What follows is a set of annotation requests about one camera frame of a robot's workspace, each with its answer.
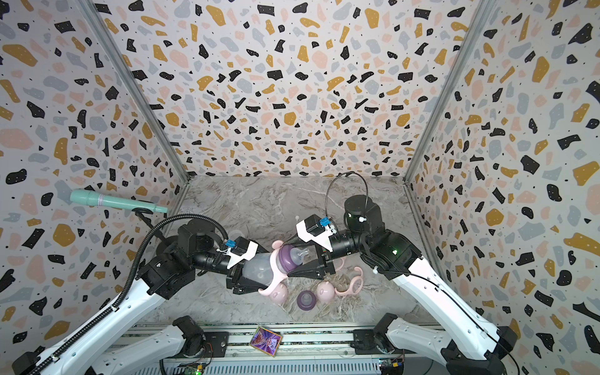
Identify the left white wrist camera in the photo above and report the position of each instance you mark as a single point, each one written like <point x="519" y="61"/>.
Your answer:
<point x="240" y="250"/>

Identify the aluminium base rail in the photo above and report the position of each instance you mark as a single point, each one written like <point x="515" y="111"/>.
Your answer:
<point x="309" y="348"/>

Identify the right corner aluminium post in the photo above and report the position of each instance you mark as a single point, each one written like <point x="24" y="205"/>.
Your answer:
<point x="482" y="13"/>

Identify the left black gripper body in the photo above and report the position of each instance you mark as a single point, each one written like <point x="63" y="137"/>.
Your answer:
<point x="236" y="280"/>

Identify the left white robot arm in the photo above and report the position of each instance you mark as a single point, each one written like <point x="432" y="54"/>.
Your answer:
<point x="169" y="258"/>

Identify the pink bottle cap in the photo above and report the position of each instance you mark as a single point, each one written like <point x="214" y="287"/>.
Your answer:
<point x="325" y="292"/>
<point x="279" y="295"/>

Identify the clear silicone nipple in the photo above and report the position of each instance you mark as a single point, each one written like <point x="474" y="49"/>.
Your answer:
<point x="308" y="283"/>

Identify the black microphone stand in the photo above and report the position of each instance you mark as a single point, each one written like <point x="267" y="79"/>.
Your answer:
<point x="162" y="242"/>

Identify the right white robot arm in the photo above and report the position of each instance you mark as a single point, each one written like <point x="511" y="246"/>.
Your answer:
<point x="466" y="344"/>

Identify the corner aluminium post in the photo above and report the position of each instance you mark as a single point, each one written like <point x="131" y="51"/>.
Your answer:
<point x="100" y="31"/>
<point x="482" y="13"/>

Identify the colourful holographic card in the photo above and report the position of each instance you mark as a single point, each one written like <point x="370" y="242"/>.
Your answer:
<point x="266" y="341"/>

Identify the left corner aluminium post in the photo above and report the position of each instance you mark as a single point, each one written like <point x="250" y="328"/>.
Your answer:
<point x="100" y="31"/>

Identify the purple bottle collar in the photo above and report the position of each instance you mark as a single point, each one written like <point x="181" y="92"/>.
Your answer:
<point x="306" y="300"/>
<point x="289" y="258"/>

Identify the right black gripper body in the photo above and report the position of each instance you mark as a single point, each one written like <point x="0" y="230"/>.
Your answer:
<point x="329" y="260"/>

